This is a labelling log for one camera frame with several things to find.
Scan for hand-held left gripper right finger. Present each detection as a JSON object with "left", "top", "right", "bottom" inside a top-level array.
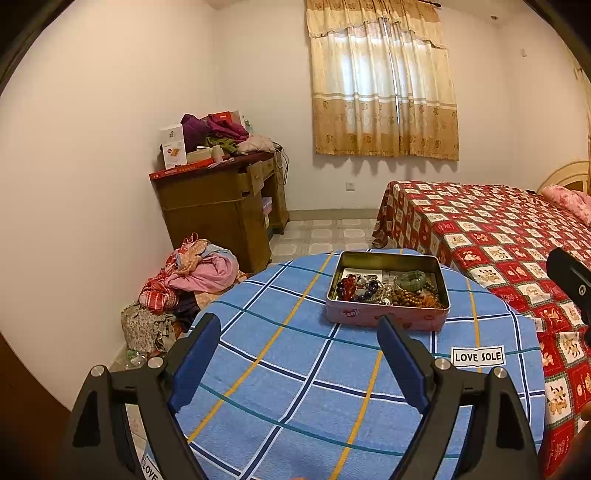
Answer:
[{"left": 376, "top": 314, "right": 541, "bottom": 480}]

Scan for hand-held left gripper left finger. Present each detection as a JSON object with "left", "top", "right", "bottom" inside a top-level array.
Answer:
[{"left": 60, "top": 313, "right": 222, "bottom": 480}]

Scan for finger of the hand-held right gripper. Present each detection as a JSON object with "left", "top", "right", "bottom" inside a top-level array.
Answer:
[{"left": 546, "top": 247, "right": 591, "bottom": 344}]

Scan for pink metal tin box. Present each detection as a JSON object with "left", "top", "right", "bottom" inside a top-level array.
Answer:
[{"left": 324, "top": 250, "right": 451, "bottom": 332}]

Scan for brown wooden bead bracelet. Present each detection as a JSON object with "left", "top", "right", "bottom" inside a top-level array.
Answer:
[{"left": 390, "top": 286, "right": 446, "bottom": 309}]

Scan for grey bead bracelet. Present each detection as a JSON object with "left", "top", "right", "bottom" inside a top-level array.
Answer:
[{"left": 358, "top": 277, "right": 385, "bottom": 301}]

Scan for green jade bangle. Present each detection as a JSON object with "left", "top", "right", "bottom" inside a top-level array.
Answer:
[{"left": 393, "top": 271, "right": 428, "bottom": 291}]

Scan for dark purple cloth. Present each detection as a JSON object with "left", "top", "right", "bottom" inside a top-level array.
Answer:
[{"left": 173, "top": 295, "right": 199, "bottom": 330}]

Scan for clear plastic bottles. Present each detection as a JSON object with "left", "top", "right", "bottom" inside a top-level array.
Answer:
[{"left": 124, "top": 348, "right": 164, "bottom": 370}]

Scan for grey patterned cloth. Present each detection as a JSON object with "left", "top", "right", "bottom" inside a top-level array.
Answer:
[{"left": 121, "top": 302, "right": 178, "bottom": 354}]

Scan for red checked cloth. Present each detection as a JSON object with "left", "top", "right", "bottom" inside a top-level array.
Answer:
[{"left": 139, "top": 274, "right": 178, "bottom": 315}]

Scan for pink pillow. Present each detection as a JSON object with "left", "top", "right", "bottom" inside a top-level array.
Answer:
[{"left": 540, "top": 185, "right": 591, "bottom": 227}]

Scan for blue plaid tablecloth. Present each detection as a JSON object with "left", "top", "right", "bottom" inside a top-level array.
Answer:
[{"left": 139, "top": 249, "right": 548, "bottom": 480}]

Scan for pink garment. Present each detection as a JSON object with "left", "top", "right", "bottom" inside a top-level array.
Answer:
[{"left": 166, "top": 251, "right": 241, "bottom": 294}]

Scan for bed with red printed bedspread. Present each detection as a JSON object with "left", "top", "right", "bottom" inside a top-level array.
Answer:
[{"left": 372, "top": 180, "right": 591, "bottom": 478}]

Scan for printed paper lining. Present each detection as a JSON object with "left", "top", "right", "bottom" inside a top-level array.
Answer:
[{"left": 341, "top": 267, "right": 393, "bottom": 282}]

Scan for cream wooden headboard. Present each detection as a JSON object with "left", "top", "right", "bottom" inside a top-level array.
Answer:
[{"left": 536, "top": 159, "right": 591, "bottom": 195}]

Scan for orange floral cloth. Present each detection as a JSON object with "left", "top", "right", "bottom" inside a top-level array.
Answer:
[{"left": 173, "top": 233, "right": 218, "bottom": 273}]

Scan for brown wooden desk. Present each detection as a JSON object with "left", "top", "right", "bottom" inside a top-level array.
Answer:
[{"left": 150, "top": 150, "right": 291, "bottom": 274}]

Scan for brown wooden door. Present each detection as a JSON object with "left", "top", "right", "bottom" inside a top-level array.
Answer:
[{"left": 0, "top": 332, "right": 75, "bottom": 480}]

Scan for flat red box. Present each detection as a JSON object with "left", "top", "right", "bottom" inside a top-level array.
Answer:
[{"left": 149, "top": 159, "right": 232, "bottom": 180}]

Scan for white cardboard box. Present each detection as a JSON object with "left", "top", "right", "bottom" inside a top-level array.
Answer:
[{"left": 159, "top": 124, "right": 188, "bottom": 169}]

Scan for green cloth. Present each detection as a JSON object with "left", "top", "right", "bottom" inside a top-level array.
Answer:
[{"left": 205, "top": 134, "right": 238, "bottom": 155}]

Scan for beige cloth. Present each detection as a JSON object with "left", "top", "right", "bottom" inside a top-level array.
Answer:
[{"left": 238, "top": 134, "right": 278, "bottom": 154}]

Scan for purple and magenta clothes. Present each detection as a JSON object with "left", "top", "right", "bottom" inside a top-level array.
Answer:
[{"left": 180, "top": 112, "right": 250, "bottom": 148}]

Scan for wide beige patterned curtain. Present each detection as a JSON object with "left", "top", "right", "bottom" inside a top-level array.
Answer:
[{"left": 305, "top": 0, "right": 460, "bottom": 161}]

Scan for dark cable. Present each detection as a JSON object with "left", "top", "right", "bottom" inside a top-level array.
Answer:
[{"left": 276, "top": 143, "right": 291, "bottom": 185}]

